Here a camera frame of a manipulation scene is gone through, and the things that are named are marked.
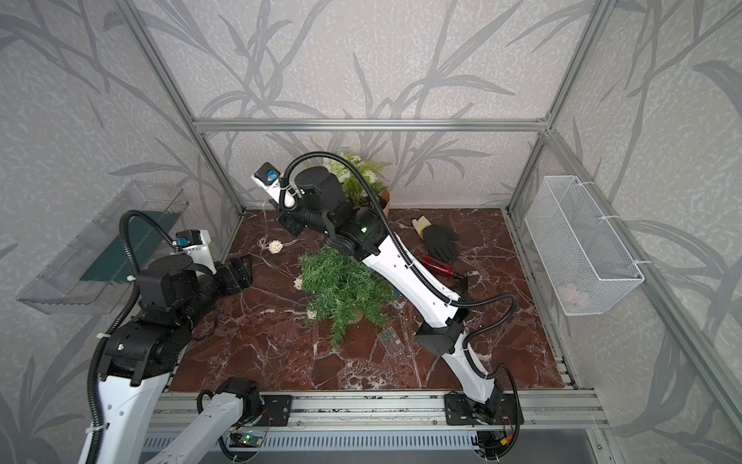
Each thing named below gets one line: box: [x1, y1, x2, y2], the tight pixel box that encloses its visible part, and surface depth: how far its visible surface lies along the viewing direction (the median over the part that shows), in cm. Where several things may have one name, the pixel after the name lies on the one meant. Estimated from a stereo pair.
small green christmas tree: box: [298, 247, 398, 348], surface depth 71 cm
